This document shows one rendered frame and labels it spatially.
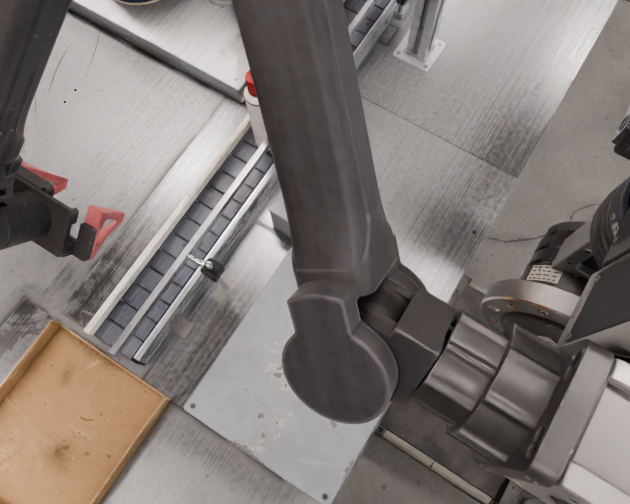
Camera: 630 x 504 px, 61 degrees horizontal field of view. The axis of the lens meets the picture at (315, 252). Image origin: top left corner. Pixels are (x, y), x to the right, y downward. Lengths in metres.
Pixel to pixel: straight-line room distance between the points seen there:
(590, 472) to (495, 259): 1.68
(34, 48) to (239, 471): 0.75
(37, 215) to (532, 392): 0.54
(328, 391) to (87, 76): 1.08
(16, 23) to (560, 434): 0.44
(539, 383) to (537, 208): 1.78
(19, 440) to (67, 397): 0.10
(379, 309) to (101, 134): 0.97
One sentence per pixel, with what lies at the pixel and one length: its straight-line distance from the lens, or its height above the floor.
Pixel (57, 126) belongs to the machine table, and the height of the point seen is 0.83.
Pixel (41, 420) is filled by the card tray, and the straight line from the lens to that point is 1.11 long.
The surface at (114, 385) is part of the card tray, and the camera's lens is 1.06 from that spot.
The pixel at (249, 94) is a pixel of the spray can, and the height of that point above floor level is 1.05.
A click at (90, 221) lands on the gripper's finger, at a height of 1.24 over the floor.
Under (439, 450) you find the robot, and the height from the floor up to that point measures 0.24.
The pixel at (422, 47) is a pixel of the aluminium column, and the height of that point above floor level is 0.87.
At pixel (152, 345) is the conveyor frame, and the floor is 0.87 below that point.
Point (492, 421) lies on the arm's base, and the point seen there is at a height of 1.48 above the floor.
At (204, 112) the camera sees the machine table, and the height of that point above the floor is 0.83.
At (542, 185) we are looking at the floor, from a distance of 2.16.
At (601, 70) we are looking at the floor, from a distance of 2.51.
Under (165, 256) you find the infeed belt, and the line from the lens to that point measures 1.03.
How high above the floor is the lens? 1.82
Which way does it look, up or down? 72 degrees down
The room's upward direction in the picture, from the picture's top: 4 degrees counter-clockwise
